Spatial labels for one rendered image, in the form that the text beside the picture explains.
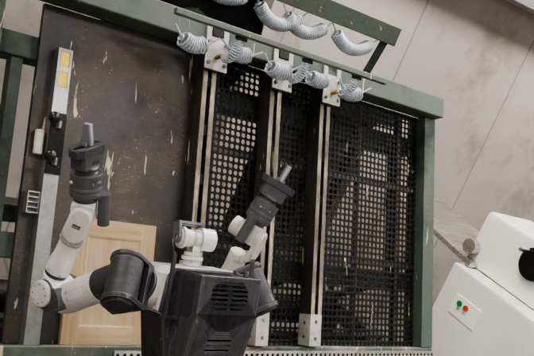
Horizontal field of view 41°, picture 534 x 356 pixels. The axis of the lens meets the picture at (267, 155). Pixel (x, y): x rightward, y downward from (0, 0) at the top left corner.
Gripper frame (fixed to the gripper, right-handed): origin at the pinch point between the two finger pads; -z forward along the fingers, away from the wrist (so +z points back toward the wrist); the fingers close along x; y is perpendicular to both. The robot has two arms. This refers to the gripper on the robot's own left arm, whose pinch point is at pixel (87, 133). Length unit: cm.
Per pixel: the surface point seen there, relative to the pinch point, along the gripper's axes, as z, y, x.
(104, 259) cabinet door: 53, -12, 28
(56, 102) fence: 3.6, -34.2, 28.4
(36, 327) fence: 66, -16, 0
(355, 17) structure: -17, 10, 204
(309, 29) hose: -11, -5, 179
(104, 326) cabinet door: 73, -6, 20
